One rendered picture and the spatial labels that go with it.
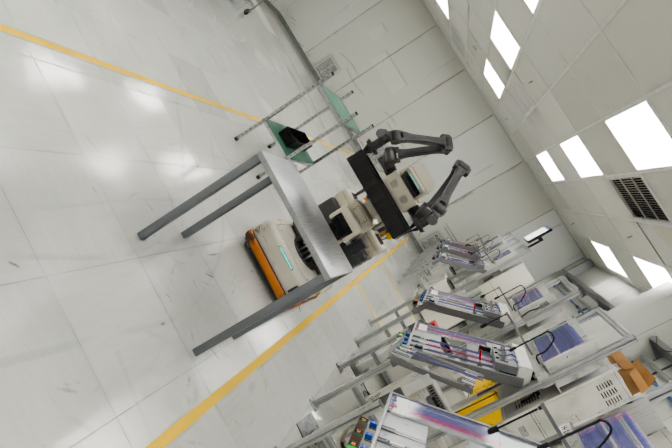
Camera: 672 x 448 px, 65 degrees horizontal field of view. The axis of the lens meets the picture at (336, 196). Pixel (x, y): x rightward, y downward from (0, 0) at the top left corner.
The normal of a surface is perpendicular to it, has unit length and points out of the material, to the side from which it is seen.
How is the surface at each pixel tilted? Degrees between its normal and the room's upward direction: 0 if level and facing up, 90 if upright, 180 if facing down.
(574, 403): 90
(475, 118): 90
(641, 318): 90
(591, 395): 90
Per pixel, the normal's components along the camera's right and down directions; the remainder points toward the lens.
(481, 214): -0.23, 0.00
